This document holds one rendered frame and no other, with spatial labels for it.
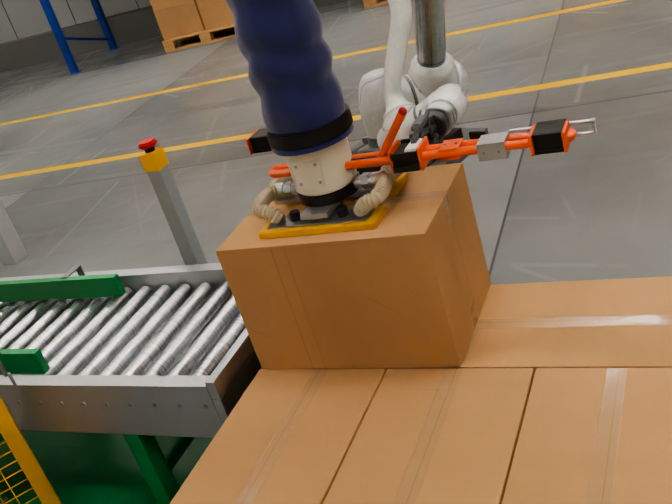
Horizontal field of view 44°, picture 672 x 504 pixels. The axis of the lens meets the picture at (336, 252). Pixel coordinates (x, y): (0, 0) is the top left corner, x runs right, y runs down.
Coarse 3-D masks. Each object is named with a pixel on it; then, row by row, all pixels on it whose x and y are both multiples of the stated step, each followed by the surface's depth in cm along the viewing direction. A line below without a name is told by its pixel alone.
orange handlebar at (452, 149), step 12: (528, 132) 198; (432, 144) 209; (444, 144) 205; (456, 144) 203; (468, 144) 204; (516, 144) 195; (528, 144) 194; (360, 156) 217; (432, 156) 205; (444, 156) 204; (456, 156) 203; (276, 168) 227; (288, 168) 226; (348, 168) 215
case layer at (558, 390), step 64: (512, 320) 228; (576, 320) 220; (640, 320) 213; (256, 384) 236; (320, 384) 227; (384, 384) 219; (448, 384) 212; (512, 384) 205; (576, 384) 198; (640, 384) 192; (256, 448) 211; (320, 448) 204; (384, 448) 197; (448, 448) 191; (512, 448) 185; (576, 448) 180; (640, 448) 175
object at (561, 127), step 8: (536, 128) 195; (544, 128) 194; (552, 128) 192; (560, 128) 191; (568, 128) 193; (528, 136) 192; (536, 136) 192; (544, 136) 191; (552, 136) 191; (560, 136) 190; (536, 144) 194; (544, 144) 193; (552, 144) 192; (560, 144) 191; (568, 144) 192; (536, 152) 194; (544, 152) 193; (552, 152) 192
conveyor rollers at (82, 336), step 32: (128, 288) 317; (160, 288) 308; (224, 288) 295; (0, 320) 328; (32, 320) 319; (64, 320) 310; (96, 320) 300; (128, 320) 302; (160, 320) 289; (192, 320) 279; (224, 320) 276; (64, 352) 285; (96, 352) 285; (128, 352) 274; (160, 352) 274; (192, 352) 261; (224, 352) 259
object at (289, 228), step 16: (336, 208) 214; (352, 208) 219; (384, 208) 214; (272, 224) 223; (288, 224) 220; (304, 224) 217; (320, 224) 215; (336, 224) 213; (352, 224) 210; (368, 224) 208
